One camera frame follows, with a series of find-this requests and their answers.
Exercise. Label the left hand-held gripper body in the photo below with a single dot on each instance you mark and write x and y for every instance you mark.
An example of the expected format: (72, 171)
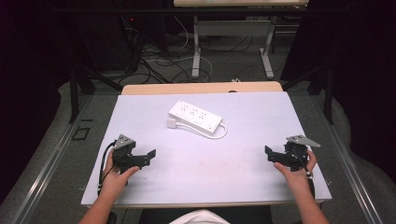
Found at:
(124, 155)

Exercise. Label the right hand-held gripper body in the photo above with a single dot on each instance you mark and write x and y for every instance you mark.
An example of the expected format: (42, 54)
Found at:
(294, 155)

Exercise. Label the person's right hand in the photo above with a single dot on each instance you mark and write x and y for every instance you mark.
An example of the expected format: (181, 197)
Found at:
(297, 179)

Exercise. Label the person's left hand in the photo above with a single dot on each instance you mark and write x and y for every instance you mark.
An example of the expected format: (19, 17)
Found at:
(113, 183)

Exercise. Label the white power plug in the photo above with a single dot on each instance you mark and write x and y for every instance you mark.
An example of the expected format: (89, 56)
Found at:
(171, 123)

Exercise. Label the white table board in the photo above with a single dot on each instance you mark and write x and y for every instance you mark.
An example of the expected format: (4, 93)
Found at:
(202, 168)

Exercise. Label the white power strip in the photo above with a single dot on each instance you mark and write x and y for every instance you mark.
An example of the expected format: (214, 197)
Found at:
(194, 115)

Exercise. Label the black metal stand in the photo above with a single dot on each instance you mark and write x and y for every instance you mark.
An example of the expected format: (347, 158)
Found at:
(328, 93)
(74, 93)

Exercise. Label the person's white shirt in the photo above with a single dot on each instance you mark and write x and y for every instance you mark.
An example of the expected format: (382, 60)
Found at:
(200, 217)

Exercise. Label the dark equipment cabinet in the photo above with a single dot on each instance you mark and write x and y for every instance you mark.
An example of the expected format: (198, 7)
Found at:
(106, 43)

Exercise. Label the white background desk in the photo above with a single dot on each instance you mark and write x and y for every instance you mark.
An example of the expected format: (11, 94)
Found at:
(232, 28)

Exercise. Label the black floor socket frame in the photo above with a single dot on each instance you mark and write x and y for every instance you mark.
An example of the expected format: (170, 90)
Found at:
(81, 133)

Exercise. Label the aluminium floor rail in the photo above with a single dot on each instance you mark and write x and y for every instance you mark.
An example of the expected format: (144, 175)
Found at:
(46, 168)
(348, 161)

